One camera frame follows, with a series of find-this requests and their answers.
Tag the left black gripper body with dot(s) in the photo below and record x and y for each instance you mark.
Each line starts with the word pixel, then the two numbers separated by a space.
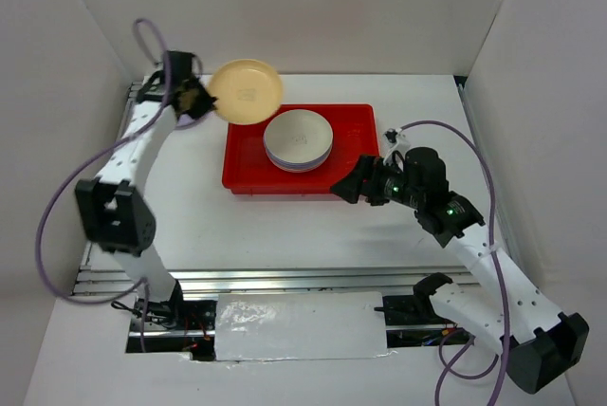
pixel 205 88

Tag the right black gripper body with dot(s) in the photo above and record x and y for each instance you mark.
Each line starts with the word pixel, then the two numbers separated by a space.
pixel 407 193

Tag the orange plate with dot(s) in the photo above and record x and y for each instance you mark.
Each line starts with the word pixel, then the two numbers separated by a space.
pixel 247 91

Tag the cream plate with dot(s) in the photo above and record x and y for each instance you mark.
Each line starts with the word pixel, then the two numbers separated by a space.
pixel 298 136

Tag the purple plate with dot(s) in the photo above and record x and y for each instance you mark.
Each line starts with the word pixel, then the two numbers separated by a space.
pixel 298 167

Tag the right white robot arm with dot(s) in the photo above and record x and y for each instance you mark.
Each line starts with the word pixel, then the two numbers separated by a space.
pixel 539 340

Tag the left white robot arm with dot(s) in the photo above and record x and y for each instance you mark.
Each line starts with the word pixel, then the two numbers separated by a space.
pixel 113 210

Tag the red plastic bin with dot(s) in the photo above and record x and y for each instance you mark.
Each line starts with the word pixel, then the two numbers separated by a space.
pixel 248 170

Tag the white foil cover panel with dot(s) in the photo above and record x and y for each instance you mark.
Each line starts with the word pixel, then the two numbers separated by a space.
pixel 304 326

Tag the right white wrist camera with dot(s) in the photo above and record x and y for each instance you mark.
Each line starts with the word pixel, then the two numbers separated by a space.
pixel 396 141

